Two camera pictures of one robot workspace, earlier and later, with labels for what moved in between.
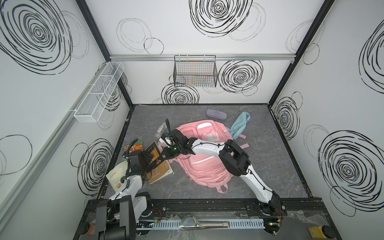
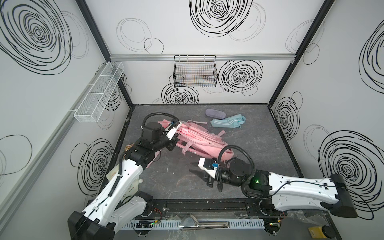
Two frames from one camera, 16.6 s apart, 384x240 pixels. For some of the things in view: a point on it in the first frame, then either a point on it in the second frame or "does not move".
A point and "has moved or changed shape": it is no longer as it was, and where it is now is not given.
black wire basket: x=195 y=71 does not move
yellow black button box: x=321 y=232 does not move
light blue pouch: x=239 y=125 -> x=235 y=121
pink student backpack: x=205 y=169 has moved or changed shape
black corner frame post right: x=315 y=25 does not move
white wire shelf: x=91 y=108 does not move
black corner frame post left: x=101 y=42 does not move
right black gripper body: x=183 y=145 -> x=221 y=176
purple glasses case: x=216 y=114 does not move
